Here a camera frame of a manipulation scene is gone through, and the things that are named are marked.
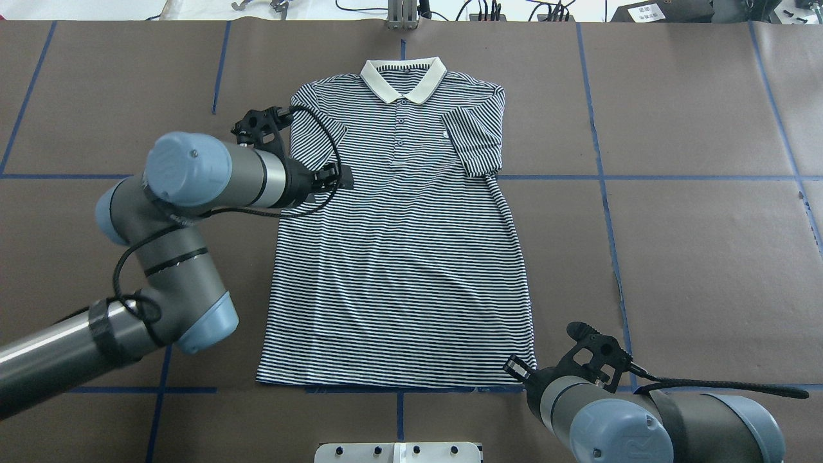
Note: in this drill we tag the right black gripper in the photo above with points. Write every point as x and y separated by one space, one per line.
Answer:
533 382

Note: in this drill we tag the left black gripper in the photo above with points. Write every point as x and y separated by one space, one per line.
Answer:
298 181

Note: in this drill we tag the striped polo shirt white collar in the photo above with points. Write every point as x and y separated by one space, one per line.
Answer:
413 278

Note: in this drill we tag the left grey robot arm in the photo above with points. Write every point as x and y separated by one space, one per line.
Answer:
166 288

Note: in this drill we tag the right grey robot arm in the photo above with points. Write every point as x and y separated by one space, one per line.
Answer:
600 426

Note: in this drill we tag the black box with label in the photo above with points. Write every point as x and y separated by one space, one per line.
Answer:
664 12

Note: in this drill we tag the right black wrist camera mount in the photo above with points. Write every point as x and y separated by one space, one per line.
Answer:
597 358

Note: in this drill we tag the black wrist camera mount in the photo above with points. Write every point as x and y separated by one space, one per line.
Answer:
597 358
260 129

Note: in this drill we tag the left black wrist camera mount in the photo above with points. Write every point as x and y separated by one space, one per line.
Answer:
260 129

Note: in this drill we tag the aluminium frame post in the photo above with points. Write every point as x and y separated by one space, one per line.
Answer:
403 14

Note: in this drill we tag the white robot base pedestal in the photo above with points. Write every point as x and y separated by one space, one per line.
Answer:
447 451

